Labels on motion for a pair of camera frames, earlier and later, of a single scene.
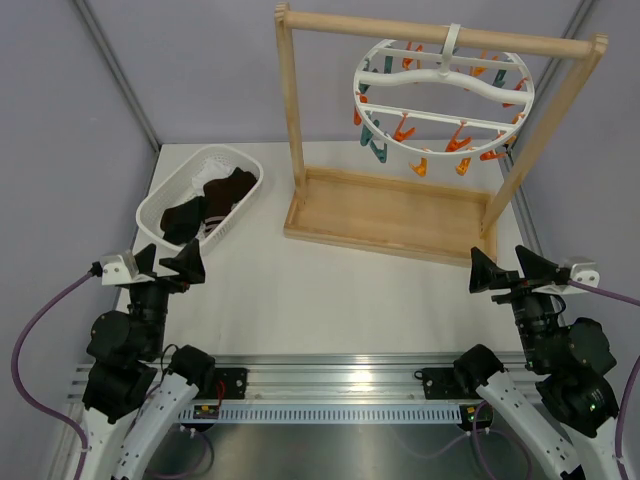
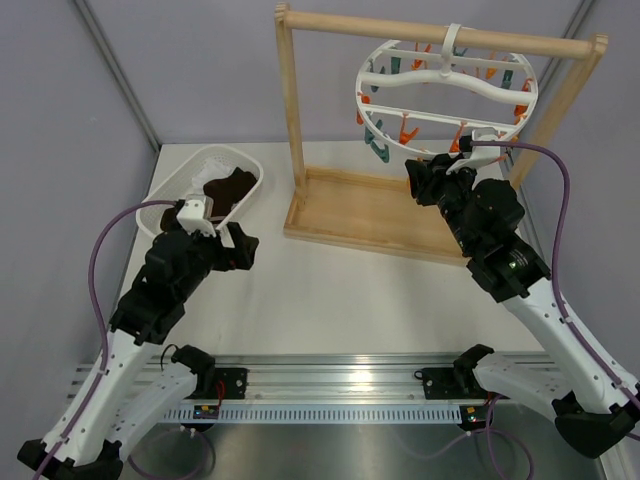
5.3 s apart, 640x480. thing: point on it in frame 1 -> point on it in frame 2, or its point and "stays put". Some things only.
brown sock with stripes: [221, 196] stays put
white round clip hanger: [419, 99] stays put
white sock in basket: [210, 171] stays put
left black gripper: [187, 263] -> [240, 257]
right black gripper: [486, 273] -> [427, 177]
